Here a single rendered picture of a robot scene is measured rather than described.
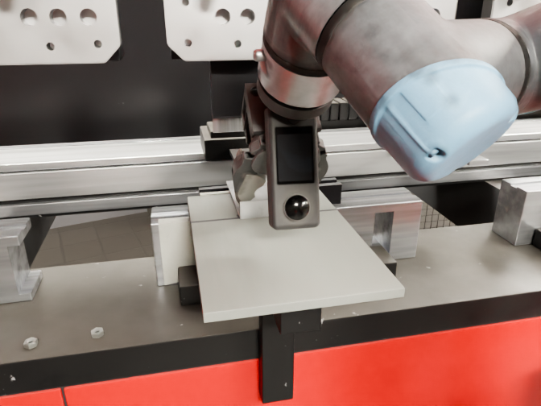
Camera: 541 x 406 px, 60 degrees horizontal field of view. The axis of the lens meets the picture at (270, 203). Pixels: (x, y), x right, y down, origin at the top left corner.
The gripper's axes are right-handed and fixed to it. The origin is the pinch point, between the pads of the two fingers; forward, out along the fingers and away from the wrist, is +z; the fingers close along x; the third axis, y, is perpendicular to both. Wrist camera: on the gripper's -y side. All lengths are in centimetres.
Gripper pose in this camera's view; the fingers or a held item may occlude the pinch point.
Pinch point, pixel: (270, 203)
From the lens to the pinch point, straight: 57.9
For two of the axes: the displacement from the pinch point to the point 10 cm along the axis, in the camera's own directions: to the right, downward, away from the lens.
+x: -9.8, 0.8, -1.9
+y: -1.6, -8.9, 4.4
